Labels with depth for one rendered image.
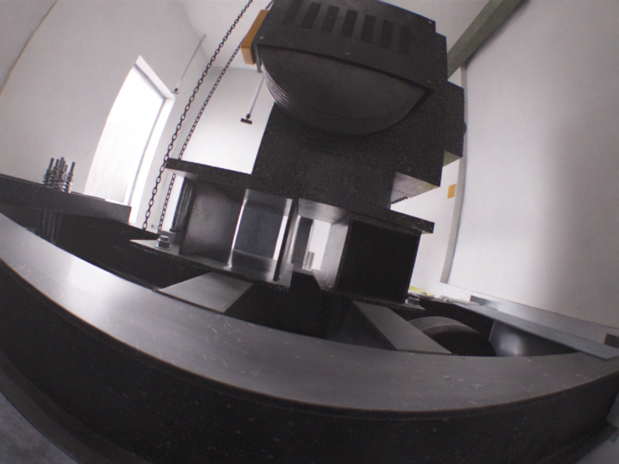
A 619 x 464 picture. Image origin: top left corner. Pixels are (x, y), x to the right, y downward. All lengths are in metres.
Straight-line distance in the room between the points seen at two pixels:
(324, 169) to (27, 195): 0.88
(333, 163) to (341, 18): 0.40
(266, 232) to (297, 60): 0.79
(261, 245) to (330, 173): 0.65
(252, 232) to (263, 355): 0.98
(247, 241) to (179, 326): 0.96
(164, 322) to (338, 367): 0.17
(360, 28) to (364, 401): 0.74
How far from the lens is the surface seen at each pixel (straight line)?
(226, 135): 3.36
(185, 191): 0.80
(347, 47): 0.67
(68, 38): 2.22
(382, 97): 0.61
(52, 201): 1.00
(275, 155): 0.65
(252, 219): 1.20
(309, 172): 0.63
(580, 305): 1.14
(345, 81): 0.61
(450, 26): 2.67
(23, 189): 0.92
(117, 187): 7.98
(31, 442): 1.03
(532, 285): 1.28
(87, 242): 1.47
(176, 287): 0.39
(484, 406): 0.28
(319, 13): 0.76
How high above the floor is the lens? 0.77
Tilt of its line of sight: 3 degrees up
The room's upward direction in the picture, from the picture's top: 14 degrees clockwise
